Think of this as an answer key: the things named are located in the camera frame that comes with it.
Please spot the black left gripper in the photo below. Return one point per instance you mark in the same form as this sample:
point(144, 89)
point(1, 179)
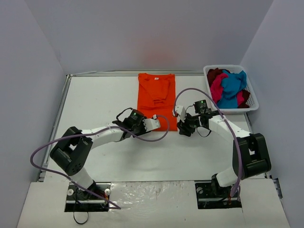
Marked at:
point(140, 126)

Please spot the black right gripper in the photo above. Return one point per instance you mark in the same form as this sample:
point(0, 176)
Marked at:
point(185, 124)

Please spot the orange t shirt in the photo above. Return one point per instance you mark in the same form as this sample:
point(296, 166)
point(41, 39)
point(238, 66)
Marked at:
point(156, 96)

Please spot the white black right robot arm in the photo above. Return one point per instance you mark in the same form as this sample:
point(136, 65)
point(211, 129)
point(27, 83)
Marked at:
point(250, 155)

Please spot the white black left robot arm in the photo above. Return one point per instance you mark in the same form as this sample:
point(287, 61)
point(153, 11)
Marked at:
point(71, 154)

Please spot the pink t shirt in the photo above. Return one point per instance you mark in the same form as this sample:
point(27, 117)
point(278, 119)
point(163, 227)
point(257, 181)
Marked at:
point(216, 92)

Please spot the white plastic laundry basket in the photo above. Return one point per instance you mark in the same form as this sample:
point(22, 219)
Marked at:
point(251, 102)

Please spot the dark red t shirt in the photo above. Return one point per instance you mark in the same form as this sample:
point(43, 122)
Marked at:
point(212, 73)

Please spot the blue t shirt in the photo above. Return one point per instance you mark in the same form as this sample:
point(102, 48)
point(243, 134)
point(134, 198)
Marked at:
point(232, 86)

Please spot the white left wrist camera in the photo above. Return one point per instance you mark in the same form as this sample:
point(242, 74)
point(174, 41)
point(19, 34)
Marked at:
point(151, 124)

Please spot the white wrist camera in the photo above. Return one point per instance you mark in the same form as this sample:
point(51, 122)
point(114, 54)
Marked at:
point(180, 112)
point(151, 124)

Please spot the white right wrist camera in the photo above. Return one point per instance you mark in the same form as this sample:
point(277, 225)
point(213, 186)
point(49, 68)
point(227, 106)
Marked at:
point(180, 112)

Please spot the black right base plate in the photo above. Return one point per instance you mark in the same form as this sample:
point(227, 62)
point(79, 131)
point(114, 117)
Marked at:
point(207, 198)

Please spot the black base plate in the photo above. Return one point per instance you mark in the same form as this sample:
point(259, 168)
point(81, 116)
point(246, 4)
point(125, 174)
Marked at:
point(207, 198)
point(78, 200)

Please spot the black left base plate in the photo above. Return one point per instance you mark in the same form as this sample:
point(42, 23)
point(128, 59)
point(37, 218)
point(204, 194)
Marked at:
point(78, 200)

